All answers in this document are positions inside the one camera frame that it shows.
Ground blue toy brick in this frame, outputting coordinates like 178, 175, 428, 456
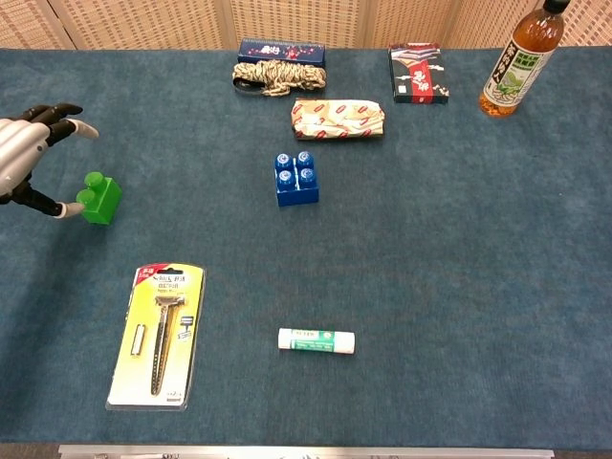
273, 150, 320, 208

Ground camouflage rope bundle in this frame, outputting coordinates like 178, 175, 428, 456
231, 58, 329, 98

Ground long dark blue box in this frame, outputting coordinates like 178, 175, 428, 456
237, 37, 327, 68

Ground woven folding screen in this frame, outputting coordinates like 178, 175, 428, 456
0, 0, 612, 51

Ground black red patterned box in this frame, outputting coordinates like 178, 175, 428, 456
387, 42, 451, 105

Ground cream red wrapped package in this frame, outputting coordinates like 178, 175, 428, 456
290, 98, 386, 142

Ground blue felt table cloth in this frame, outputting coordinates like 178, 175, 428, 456
0, 46, 612, 450

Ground green toy brick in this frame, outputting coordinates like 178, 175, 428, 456
76, 170, 123, 227

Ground amber tea bottle green label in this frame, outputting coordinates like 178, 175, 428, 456
478, 0, 571, 118

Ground aluminium profile rail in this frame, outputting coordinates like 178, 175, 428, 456
57, 444, 556, 459

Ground yellow razor blister pack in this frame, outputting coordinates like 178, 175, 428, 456
104, 261, 208, 412

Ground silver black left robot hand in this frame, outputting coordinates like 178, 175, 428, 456
0, 102, 100, 220

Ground white green glue stick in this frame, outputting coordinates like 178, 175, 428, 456
277, 327, 357, 356

